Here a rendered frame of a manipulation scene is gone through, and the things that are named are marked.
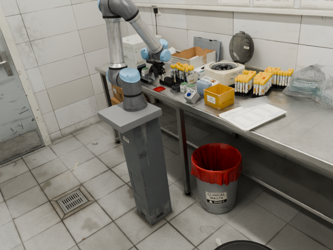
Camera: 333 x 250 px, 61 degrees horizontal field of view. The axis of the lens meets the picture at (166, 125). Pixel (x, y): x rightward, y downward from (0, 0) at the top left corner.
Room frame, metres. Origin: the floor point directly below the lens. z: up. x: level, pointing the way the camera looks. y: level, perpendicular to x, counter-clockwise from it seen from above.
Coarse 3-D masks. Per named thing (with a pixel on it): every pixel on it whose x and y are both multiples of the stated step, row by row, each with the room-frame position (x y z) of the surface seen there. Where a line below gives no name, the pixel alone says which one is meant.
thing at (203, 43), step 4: (196, 40) 2.49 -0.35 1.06; (200, 40) 2.45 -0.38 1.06; (204, 40) 2.40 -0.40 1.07; (208, 40) 2.36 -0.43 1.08; (212, 40) 2.32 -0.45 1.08; (216, 40) 2.29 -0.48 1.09; (196, 44) 2.49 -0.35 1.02; (200, 44) 2.44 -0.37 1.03; (204, 44) 2.40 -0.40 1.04; (208, 44) 2.35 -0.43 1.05; (212, 44) 2.31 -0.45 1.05; (216, 44) 2.27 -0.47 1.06; (220, 44) 2.24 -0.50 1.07; (204, 48) 2.39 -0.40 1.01; (208, 48) 2.35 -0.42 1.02; (212, 48) 2.31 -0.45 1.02; (216, 48) 2.26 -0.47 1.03; (220, 48) 2.24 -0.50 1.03; (216, 52) 2.26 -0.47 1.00; (220, 52) 2.24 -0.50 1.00; (216, 56) 2.25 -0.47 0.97; (220, 56) 2.23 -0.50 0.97; (216, 60) 2.24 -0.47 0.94; (220, 60) 2.23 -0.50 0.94
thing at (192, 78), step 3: (177, 72) 2.05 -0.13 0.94; (195, 72) 2.00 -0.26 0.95; (171, 75) 2.11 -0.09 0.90; (177, 75) 2.07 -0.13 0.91; (189, 75) 1.96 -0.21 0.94; (192, 75) 1.97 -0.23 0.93; (195, 75) 1.99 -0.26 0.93; (189, 78) 1.96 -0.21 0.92; (192, 78) 1.97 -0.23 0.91; (195, 78) 1.99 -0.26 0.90; (186, 81) 2.00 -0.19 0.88; (189, 81) 1.96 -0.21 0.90; (192, 81) 1.97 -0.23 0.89; (195, 81) 1.99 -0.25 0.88
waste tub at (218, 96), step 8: (208, 88) 1.62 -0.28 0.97; (216, 88) 1.65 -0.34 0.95; (224, 88) 1.62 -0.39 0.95; (232, 88) 1.57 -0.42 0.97; (208, 96) 1.57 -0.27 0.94; (216, 96) 1.51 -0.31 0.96; (224, 96) 1.52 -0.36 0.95; (232, 96) 1.55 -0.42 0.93; (208, 104) 1.57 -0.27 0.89; (216, 104) 1.51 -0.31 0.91; (224, 104) 1.51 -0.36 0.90
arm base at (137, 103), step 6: (126, 96) 1.57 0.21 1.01; (132, 96) 1.55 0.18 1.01; (138, 96) 1.57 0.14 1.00; (144, 96) 1.62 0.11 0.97; (126, 102) 1.56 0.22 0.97; (132, 102) 1.55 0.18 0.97; (138, 102) 1.55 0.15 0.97; (144, 102) 1.60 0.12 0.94; (126, 108) 1.55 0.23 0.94; (132, 108) 1.54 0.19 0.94; (138, 108) 1.54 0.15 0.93; (144, 108) 1.56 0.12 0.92
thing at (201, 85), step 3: (198, 81) 1.74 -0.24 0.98; (201, 81) 1.74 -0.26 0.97; (207, 81) 1.72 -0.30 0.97; (198, 84) 1.74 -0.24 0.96; (201, 84) 1.72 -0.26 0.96; (204, 84) 1.70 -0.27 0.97; (207, 84) 1.68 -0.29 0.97; (210, 84) 1.69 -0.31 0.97; (198, 87) 1.74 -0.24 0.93; (201, 87) 1.72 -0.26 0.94; (204, 87) 1.70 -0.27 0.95; (207, 87) 1.68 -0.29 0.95; (198, 90) 1.74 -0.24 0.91; (201, 90) 1.72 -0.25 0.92; (201, 93) 1.72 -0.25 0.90; (201, 96) 1.70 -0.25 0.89
